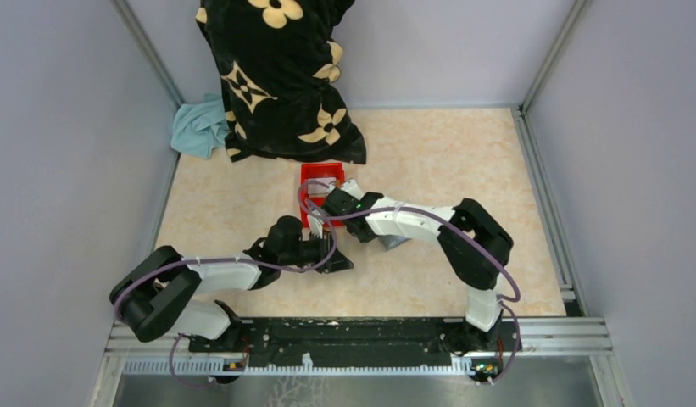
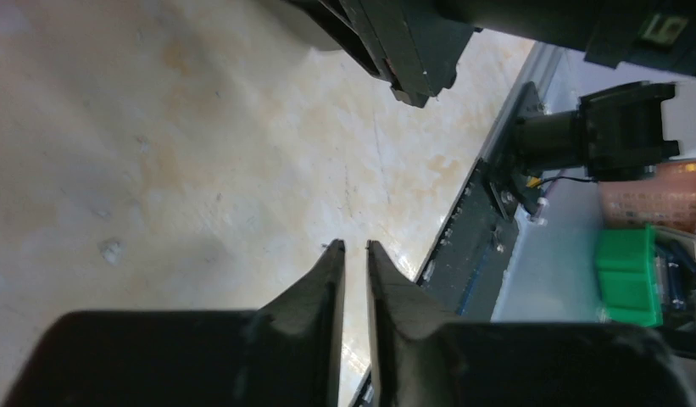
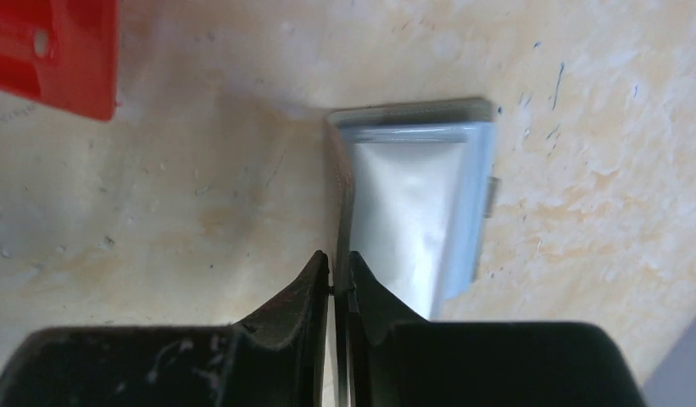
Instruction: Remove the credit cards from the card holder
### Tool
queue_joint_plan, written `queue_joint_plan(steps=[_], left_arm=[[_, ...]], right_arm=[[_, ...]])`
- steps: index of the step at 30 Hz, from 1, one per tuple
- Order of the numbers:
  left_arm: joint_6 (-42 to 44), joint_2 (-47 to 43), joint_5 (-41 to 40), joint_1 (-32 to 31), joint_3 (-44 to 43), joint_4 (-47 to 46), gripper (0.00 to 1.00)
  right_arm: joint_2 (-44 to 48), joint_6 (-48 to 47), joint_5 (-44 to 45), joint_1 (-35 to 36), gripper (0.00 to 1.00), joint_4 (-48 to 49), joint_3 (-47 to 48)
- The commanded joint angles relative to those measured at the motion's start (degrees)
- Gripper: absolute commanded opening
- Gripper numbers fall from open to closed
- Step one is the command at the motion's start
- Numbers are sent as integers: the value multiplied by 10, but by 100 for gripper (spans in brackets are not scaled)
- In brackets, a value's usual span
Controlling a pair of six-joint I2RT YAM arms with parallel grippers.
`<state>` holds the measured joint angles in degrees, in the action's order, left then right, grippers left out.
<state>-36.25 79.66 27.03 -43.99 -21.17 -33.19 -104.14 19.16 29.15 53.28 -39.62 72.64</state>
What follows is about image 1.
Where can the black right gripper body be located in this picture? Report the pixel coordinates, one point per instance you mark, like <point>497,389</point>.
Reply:
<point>364,237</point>

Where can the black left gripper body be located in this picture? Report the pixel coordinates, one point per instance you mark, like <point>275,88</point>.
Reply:
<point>308,251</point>

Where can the red plastic bin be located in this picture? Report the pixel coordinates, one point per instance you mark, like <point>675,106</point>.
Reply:
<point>315,170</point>

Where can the grey card holder wallet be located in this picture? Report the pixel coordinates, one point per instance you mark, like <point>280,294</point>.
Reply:
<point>390,242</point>

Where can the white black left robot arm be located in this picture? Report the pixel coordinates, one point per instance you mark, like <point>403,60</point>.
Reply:
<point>160,294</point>

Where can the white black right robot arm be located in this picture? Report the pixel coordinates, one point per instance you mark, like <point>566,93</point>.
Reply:
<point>476,246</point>

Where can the silver credit card in bin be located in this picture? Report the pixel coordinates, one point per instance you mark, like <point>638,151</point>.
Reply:
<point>320,187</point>

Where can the light blue cloth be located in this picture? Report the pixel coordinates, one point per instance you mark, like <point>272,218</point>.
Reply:
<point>199,128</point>

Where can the black floral blanket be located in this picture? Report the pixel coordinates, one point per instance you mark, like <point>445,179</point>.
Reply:
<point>278,63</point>

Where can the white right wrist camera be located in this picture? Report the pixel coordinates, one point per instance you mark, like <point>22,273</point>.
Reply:
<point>352,188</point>

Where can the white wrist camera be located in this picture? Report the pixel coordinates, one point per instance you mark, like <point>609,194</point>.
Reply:
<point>318,228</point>
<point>352,188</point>

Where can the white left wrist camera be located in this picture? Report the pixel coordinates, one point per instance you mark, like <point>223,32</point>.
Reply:
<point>318,228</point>

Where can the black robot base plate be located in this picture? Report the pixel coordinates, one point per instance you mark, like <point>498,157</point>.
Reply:
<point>359,342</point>

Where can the grey slotted cable duct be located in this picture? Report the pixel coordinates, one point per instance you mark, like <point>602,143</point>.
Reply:
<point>219,366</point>

